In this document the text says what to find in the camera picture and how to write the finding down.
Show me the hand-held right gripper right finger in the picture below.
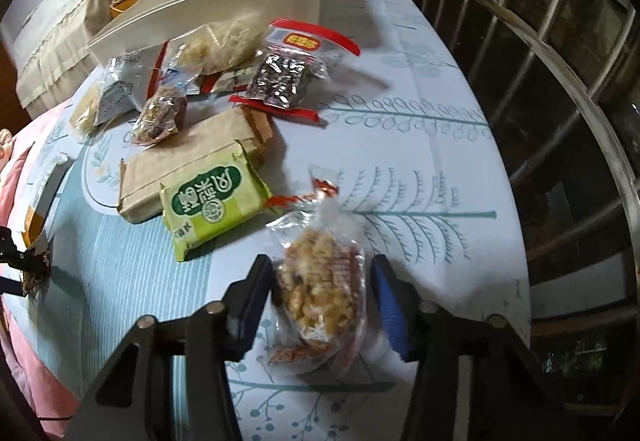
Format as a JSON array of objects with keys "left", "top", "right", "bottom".
[{"left": 370, "top": 255, "right": 596, "bottom": 441}]

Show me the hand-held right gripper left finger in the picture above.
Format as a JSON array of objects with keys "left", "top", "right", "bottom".
[{"left": 62, "top": 255, "right": 275, "bottom": 441}]

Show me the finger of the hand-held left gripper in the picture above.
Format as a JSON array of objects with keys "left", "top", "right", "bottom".
[{"left": 0, "top": 227, "right": 51, "bottom": 298}]

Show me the clear peanut candy packet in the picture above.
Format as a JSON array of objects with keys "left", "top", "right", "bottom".
[{"left": 267, "top": 165, "right": 372, "bottom": 378}]

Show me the green snack packet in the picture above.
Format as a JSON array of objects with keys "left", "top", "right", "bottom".
[{"left": 159, "top": 143, "right": 274, "bottom": 263}]

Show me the small pale snack packet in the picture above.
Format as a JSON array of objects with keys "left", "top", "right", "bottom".
[{"left": 69, "top": 85, "right": 102, "bottom": 138}]

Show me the brown paper snack packet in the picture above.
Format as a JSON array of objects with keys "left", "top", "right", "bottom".
[{"left": 118, "top": 107, "right": 276, "bottom": 225}]

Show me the white silver printed snack packet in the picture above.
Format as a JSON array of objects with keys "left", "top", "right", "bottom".
[{"left": 96, "top": 48, "right": 169, "bottom": 125}]

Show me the clear brown nut snack packet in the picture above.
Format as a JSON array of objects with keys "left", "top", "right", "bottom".
[{"left": 130, "top": 85, "right": 189, "bottom": 148}]

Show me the red white small packet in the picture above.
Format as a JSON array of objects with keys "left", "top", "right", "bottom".
[{"left": 228, "top": 18, "right": 362, "bottom": 126}]

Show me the clear pale floss snack packet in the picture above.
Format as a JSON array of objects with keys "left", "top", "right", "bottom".
[{"left": 166, "top": 15, "right": 267, "bottom": 78}]

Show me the white plastic bin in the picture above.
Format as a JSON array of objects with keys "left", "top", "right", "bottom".
[{"left": 86, "top": 0, "right": 327, "bottom": 72}]

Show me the pink blanket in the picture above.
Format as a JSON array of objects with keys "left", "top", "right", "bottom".
[{"left": 0, "top": 100, "right": 82, "bottom": 428}]

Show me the printed tablecloth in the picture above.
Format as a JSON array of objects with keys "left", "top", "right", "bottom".
[{"left": 0, "top": 0, "right": 532, "bottom": 441}]

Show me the beige cloth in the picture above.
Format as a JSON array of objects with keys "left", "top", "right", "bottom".
[{"left": 12, "top": 0, "right": 127, "bottom": 110}]

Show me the metal wire rack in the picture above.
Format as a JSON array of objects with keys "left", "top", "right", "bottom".
[{"left": 345, "top": 0, "right": 640, "bottom": 422}]

